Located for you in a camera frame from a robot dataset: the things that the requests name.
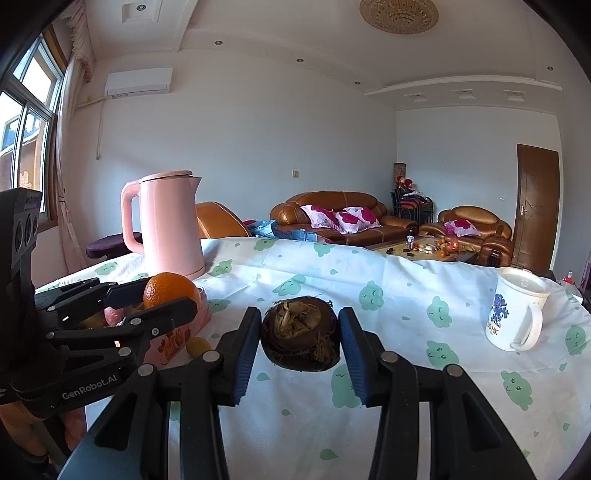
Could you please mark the red clothes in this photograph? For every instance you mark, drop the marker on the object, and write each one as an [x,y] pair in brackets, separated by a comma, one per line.
[408,184]

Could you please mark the pink floral pillow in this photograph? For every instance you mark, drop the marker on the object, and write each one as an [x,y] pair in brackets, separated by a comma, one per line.
[319,216]
[461,227]
[358,219]

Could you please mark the white tablecloth with green print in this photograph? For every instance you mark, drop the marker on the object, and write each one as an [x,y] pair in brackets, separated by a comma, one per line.
[415,323]

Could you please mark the brown leather sofa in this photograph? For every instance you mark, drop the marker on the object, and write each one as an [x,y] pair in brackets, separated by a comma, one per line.
[341,199]

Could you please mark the purple stool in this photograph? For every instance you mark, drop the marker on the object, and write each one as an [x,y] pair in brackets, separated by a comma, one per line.
[108,244]

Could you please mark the person's left hand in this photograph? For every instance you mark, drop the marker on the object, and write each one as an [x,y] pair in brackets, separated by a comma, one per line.
[18,429]

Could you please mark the pink electric kettle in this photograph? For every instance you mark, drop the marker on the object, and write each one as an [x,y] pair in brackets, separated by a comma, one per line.
[171,226]

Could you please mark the pink metal tin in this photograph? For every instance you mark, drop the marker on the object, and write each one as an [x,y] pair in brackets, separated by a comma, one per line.
[184,334]

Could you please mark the beige curtain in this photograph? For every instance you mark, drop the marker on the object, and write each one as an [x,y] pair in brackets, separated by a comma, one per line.
[69,184]

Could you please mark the brown wooden door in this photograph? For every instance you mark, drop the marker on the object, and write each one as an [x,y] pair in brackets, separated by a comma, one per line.
[535,207]

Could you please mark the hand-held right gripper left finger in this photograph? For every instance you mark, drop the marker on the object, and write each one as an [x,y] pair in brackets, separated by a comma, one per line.
[244,355]

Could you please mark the dark bottle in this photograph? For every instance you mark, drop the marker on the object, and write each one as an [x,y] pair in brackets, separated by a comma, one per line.
[410,239]

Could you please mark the blue cloth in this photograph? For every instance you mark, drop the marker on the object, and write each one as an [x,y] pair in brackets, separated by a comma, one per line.
[277,230]

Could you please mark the coffee table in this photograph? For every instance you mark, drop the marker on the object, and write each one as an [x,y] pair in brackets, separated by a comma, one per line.
[425,251]

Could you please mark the bumpy orange mandarin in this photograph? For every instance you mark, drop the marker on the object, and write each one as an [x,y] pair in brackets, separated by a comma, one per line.
[168,288]

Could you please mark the purple passion fruit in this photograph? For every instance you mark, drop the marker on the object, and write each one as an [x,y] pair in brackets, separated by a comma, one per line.
[113,317]

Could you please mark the round gold ceiling lamp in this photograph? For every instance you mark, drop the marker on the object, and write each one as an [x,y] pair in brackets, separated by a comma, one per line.
[399,14]

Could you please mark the window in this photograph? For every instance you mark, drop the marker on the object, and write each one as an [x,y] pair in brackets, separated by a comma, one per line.
[27,115]

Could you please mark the stacked black chairs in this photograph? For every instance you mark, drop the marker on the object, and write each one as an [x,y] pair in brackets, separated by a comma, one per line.
[415,210]

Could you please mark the small yellow fruit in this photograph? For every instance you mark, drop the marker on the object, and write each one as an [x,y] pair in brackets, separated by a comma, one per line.
[197,346]

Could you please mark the white mug with blue print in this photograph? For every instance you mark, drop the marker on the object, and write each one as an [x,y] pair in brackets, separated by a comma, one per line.
[508,314]

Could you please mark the brown leather armchair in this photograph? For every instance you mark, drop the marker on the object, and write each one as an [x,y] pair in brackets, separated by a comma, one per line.
[494,228]

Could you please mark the tall cylindrical vase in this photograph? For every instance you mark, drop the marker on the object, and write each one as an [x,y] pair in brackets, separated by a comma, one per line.
[399,173]

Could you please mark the orange leather chair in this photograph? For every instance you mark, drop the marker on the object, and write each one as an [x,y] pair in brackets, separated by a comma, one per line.
[219,221]

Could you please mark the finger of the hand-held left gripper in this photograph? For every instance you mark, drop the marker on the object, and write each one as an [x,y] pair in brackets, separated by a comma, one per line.
[166,316]
[124,294]

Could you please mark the white air conditioner pipe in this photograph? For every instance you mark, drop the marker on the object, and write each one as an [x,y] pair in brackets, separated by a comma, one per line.
[99,129]

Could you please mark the white air conditioner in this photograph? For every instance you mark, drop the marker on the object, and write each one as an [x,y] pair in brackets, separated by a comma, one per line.
[138,82]

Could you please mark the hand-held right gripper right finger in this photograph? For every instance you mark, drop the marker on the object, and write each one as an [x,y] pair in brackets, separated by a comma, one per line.
[355,360]

